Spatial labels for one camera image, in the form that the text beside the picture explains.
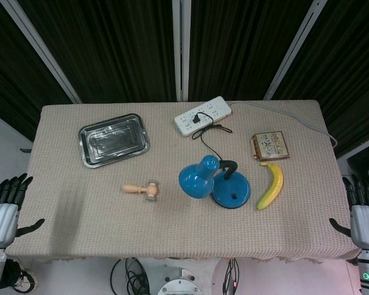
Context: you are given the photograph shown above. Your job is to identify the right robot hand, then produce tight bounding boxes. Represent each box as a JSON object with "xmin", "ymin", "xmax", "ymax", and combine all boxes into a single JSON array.
[{"xmin": 329, "ymin": 175, "xmax": 369, "ymax": 250}]

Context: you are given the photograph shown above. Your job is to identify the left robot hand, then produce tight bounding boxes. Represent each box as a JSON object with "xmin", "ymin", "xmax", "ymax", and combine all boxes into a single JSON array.
[{"xmin": 0, "ymin": 173, "xmax": 46, "ymax": 246}]

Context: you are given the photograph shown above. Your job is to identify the robot base column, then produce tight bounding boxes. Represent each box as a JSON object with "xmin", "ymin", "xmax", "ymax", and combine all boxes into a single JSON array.
[{"xmin": 156, "ymin": 267, "xmax": 204, "ymax": 295}]

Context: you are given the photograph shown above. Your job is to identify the blue desk lamp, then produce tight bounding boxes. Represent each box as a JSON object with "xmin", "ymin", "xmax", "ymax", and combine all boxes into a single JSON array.
[{"xmin": 178, "ymin": 155, "xmax": 252, "ymax": 210}]

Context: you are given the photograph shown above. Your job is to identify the yellow banana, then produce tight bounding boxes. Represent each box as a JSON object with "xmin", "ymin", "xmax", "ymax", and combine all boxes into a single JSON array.
[{"xmin": 257, "ymin": 162, "xmax": 284, "ymax": 211}]

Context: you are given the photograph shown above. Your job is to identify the patterned square box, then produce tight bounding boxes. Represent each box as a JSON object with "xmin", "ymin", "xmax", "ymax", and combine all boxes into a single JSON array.
[{"xmin": 251, "ymin": 130, "xmax": 290, "ymax": 162}]

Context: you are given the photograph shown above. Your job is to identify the metal rectangular tray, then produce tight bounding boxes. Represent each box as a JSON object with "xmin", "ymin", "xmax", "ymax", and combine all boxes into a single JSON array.
[{"xmin": 77, "ymin": 114, "xmax": 151, "ymax": 168}]

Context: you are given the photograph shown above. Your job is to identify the wooden toy mallet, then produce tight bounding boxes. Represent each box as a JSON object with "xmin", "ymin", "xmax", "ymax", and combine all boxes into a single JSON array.
[{"xmin": 122, "ymin": 180, "xmax": 159, "ymax": 203}]

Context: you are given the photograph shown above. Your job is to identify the beige woven tablecloth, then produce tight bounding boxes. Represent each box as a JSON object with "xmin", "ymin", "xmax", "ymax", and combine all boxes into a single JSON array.
[{"xmin": 4, "ymin": 100, "xmax": 360, "ymax": 264}]

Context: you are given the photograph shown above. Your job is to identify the white power strip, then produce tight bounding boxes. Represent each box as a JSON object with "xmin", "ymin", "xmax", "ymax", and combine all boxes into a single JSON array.
[{"xmin": 174, "ymin": 96, "xmax": 232, "ymax": 138}]

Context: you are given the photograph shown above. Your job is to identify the grey power strip cable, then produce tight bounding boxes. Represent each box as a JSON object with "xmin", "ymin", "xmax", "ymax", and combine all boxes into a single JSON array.
[{"xmin": 226, "ymin": 101, "xmax": 338, "ymax": 148}]

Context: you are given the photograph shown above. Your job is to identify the black cable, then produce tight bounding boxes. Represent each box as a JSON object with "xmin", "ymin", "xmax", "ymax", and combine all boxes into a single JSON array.
[{"xmin": 221, "ymin": 258, "xmax": 240, "ymax": 295}]

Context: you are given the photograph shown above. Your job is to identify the black floor cables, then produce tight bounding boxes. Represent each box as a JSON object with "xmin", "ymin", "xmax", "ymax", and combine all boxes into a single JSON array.
[{"xmin": 110, "ymin": 258, "xmax": 156, "ymax": 295}]

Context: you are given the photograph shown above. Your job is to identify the white curtain rail post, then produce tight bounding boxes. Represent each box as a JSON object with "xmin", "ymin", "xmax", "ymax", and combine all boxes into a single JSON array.
[
  {"xmin": 172, "ymin": 0, "xmax": 192, "ymax": 101},
  {"xmin": 263, "ymin": 0, "xmax": 328, "ymax": 101},
  {"xmin": 0, "ymin": 0, "xmax": 82, "ymax": 104}
]

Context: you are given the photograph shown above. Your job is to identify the black plug with cable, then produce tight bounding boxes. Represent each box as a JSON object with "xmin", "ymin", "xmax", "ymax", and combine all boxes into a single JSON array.
[{"xmin": 191, "ymin": 113, "xmax": 233, "ymax": 161}]

